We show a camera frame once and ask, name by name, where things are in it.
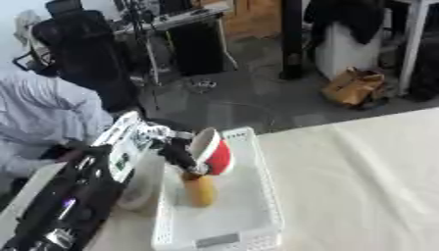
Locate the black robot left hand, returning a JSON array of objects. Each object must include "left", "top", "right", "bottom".
[{"left": 158, "top": 137, "right": 212, "bottom": 176}]

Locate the red and white bowl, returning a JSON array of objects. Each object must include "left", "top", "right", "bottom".
[{"left": 186, "top": 126, "right": 237, "bottom": 176}]

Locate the yellow toy bread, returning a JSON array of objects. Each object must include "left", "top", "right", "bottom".
[{"left": 179, "top": 175, "right": 220, "bottom": 209}]

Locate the white plastic basket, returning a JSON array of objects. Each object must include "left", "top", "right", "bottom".
[{"left": 149, "top": 126, "right": 287, "bottom": 251}]

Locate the black computer tower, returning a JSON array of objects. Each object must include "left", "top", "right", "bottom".
[{"left": 166, "top": 21, "right": 226, "bottom": 77}]

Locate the black office chair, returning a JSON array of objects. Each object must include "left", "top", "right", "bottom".
[{"left": 12, "top": 9, "right": 146, "bottom": 113}]

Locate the white desk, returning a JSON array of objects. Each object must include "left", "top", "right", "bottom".
[{"left": 110, "top": 5, "right": 240, "bottom": 86}]

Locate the person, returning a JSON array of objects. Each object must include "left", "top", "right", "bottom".
[{"left": 0, "top": 68, "right": 117, "bottom": 184}]

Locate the wooden cabinet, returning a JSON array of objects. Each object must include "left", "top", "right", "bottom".
[{"left": 220, "top": 0, "right": 283, "bottom": 41}]

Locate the black pillar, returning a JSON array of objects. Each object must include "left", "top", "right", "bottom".
[{"left": 277, "top": 0, "right": 306, "bottom": 80}]

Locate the brown paper bag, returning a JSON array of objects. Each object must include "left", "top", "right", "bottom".
[{"left": 318, "top": 66, "right": 390, "bottom": 108}]

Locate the black monitor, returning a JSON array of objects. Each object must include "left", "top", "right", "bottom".
[{"left": 44, "top": 0, "right": 86, "bottom": 18}]

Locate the white cabinet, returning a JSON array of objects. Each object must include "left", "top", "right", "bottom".
[{"left": 314, "top": 22, "right": 384, "bottom": 80}]

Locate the black jacket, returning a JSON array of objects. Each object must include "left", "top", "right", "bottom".
[{"left": 302, "top": 0, "right": 386, "bottom": 46}]

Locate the white table leg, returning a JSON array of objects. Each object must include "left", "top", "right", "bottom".
[{"left": 396, "top": 0, "right": 439, "bottom": 97}]

